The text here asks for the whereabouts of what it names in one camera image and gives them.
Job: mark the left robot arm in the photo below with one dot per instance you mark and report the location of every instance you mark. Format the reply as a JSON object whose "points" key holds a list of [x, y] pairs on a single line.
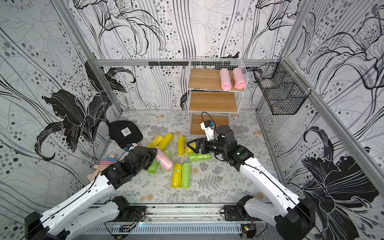
{"points": [[70, 219]]}

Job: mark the green roll front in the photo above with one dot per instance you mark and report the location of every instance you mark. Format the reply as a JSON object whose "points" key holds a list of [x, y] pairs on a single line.
{"points": [[186, 176]]}

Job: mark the yellow roll front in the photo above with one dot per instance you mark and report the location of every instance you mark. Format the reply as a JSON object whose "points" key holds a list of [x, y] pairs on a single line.
{"points": [[177, 176]]}

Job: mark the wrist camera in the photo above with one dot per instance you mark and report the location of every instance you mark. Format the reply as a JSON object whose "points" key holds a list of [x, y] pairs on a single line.
{"points": [[208, 128], [130, 146]]}

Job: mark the pink roll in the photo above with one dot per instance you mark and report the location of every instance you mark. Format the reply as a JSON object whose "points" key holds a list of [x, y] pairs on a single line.
{"points": [[163, 160], [225, 80], [239, 78]]}

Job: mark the white slotted cable duct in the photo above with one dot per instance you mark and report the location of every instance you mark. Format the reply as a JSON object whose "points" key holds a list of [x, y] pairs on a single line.
{"points": [[164, 229]]}

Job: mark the white wire three-tier shelf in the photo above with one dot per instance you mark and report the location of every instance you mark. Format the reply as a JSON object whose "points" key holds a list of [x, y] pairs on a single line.
{"points": [[206, 98]]}

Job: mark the black cap with label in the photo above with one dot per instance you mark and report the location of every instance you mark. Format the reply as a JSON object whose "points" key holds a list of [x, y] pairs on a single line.
{"points": [[124, 133]]}

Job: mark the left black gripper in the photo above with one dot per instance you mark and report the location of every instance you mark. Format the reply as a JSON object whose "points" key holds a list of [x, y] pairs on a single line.
{"points": [[152, 155]]}

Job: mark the pale green roll middle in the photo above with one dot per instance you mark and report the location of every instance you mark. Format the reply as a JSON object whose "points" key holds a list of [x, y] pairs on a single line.
{"points": [[168, 153]]}

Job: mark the green roll dark left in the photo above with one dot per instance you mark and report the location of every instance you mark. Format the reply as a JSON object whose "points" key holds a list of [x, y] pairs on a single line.
{"points": [[153, 168]]}

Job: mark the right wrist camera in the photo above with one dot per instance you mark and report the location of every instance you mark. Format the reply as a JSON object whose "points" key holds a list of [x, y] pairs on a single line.
{"points": [[208, 128]]}

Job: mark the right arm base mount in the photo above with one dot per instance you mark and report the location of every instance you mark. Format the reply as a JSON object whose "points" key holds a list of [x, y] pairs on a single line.
{"points": [[234, 213]]}

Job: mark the black wire wall basket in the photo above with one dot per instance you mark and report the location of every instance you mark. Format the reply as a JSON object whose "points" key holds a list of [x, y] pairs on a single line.
{"points": [[282, 94]]}

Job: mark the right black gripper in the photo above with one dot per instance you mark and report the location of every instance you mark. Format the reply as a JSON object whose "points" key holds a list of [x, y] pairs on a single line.
{"points": [[205, 145]]}

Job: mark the yellow roll far left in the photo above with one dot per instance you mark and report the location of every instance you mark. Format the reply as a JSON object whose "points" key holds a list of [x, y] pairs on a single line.
{"points": [[155, 142]]}

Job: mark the pink plush toy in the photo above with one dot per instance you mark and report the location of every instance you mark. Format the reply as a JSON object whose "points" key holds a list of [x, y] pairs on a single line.
{"points": [[103, 164]]}

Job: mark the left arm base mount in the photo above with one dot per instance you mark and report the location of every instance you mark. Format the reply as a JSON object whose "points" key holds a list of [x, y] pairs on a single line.
{"points": [[128, 212]]}

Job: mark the yellow roll with label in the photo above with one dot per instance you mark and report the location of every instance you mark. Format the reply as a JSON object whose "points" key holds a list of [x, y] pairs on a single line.
{"points": [[188, 150]]}

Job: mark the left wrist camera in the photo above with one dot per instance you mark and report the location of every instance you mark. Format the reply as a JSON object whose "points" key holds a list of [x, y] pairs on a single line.
{"points": [[130, 146]]}

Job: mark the green roll lying sideways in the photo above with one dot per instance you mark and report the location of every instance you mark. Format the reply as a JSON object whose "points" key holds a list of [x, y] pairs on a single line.
{"points": [[193, 157]]}

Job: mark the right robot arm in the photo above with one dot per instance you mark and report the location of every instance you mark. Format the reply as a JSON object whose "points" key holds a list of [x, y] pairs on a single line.
{"points": [[292, 216]]}

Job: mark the yellow roll upright middle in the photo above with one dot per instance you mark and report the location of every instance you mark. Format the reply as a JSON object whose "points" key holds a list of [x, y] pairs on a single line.
{"points": [[181, 146]]}

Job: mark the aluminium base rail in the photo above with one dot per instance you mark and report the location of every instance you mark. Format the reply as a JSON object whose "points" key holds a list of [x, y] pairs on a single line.
{"points": [[211, 213]]}

